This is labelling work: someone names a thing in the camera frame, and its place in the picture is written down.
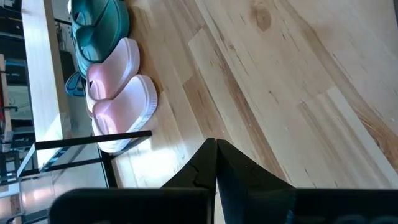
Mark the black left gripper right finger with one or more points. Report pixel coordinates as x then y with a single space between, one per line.
295 205

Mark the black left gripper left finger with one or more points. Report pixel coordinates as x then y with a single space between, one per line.
140 205

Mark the pink rubber slide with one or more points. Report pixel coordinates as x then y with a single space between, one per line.
130 109
118 65

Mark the green rubber slide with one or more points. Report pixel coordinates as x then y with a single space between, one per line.
109 43
90 9

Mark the wooden shelf with black frame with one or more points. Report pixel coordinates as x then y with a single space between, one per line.
43 77

